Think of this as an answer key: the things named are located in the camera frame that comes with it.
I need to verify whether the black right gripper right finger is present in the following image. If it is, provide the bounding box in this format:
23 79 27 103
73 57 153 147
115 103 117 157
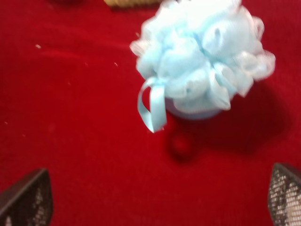
268 163 301 226

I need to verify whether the red velvet tablecloth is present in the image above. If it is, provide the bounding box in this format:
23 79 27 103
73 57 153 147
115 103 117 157
0 0 301 226

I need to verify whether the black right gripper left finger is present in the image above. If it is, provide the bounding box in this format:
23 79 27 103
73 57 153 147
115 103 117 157
0 168 53 226

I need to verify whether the ridged bread roll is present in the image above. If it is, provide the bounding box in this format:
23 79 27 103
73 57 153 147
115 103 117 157
104 0 162 8

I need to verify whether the light blue bath pouf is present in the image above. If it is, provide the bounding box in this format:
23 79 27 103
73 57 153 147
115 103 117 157
130 0 276 132

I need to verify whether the blue plastic bowl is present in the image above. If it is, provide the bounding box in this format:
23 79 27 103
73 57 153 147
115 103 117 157
165 98 221 121

